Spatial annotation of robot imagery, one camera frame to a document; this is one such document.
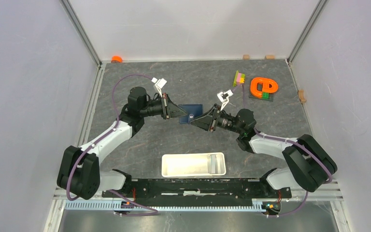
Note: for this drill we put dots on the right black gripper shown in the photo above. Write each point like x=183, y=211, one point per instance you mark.
x=208, y=121

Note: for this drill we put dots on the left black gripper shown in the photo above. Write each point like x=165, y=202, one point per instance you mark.
x=169, y=108

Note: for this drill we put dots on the navy blue card holder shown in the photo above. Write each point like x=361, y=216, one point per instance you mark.
x=193, y=111

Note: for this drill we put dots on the white plastic tray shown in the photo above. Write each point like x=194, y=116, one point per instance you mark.
x=191, y=165

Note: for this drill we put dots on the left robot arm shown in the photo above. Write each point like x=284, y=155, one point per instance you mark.
x=79, y=174

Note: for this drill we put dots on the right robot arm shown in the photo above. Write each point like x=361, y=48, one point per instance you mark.
x=308, y=165

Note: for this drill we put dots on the stack of silver cards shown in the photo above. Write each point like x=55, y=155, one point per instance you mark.
x=213, y=164

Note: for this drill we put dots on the pink green block stack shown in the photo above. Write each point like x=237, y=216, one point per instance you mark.
x=239, y=79

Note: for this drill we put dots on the green lego brick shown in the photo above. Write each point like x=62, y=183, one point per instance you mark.
x=265, y=95

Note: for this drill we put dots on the orange marble run piece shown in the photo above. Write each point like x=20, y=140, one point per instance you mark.
x=262, y=84

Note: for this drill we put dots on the orange round cap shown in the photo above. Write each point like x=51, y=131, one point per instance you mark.
x=116, y=59

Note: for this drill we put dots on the curved wooden piece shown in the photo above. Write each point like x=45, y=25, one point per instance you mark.
x=301, y=96

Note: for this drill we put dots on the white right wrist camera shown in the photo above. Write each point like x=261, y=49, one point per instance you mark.
x=224, y=96

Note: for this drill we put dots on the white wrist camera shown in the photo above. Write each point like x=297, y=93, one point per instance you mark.
x=224, y=96
x=158, y=85

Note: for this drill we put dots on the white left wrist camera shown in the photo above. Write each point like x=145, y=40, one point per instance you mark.
x=158, y=85

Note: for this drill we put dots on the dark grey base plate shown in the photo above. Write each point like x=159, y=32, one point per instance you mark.
x=271, y=98

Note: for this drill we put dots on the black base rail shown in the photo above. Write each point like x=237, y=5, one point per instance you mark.
x=201, y=192

